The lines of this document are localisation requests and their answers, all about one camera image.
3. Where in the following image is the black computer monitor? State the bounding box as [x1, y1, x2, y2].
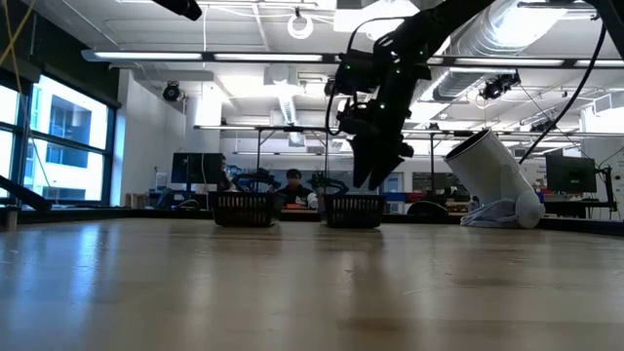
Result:
[170, 151, 224, 185]
[544, 154, 599, 195]

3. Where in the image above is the white crumpled cloth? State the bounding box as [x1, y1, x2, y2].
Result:
[460, 198, 526, 229]

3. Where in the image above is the person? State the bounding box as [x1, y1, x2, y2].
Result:
[275, 168, 321, 211]
[216, 154, 236, 192]

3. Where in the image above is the silver ventilation duct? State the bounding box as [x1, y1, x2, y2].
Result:
[431, 0, 569, 101]

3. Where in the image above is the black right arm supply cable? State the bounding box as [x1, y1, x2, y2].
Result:
[519, 23, 608, 165]

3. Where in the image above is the long ceiling light fixture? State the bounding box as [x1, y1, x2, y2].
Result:
[428, 56, 624, 69]
[81, 48, 337, 63]

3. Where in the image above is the black aluminium table frame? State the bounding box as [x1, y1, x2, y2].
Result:
[0, 175, 624, 238]

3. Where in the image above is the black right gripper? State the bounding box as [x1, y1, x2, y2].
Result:
[335, 99, 415, 192]

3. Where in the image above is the black slotted plastic basket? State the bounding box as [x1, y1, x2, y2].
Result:
[324, 193, 387, 229]
[209, 191, 277, 228]

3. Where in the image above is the black ceiling camera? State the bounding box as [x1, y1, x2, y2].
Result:
[480, 71, 522, 101]
[162, 81, 184, 102]

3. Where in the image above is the large glass window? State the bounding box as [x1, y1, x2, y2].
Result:
[0, 72, 118, 206]

